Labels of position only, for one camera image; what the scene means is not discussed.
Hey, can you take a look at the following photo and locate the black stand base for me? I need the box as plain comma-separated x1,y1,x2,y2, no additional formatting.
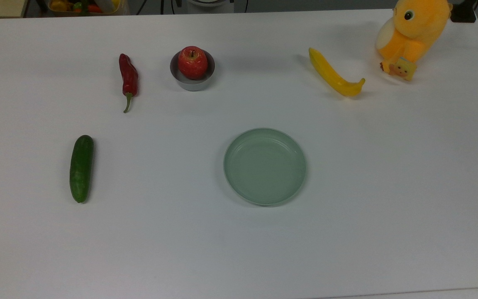
450,0,478,23

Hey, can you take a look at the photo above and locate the red apple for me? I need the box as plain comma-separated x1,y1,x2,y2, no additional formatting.
178,46,208,80

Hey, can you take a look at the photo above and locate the orange plush duck toy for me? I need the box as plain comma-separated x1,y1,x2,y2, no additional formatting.
375,0,454,81

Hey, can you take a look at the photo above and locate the green cucumber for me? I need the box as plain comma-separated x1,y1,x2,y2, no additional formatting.
69,135,95,204

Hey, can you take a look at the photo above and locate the red chili pepper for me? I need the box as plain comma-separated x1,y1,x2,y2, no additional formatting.
119,53,139,113

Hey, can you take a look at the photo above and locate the small grey bowl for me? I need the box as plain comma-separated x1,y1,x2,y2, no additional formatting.
170,49,216,92

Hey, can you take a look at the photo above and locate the pale green plastic plate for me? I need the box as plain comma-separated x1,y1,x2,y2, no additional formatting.
223,127,307,207

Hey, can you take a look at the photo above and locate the yellow banana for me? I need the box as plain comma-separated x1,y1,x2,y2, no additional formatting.
308,47,366,98

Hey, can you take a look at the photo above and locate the clear bin of toy food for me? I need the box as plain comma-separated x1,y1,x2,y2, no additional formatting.
47,0,124,15

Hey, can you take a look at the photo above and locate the paper tag on plush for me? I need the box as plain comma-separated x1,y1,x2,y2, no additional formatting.
393,57,417,81

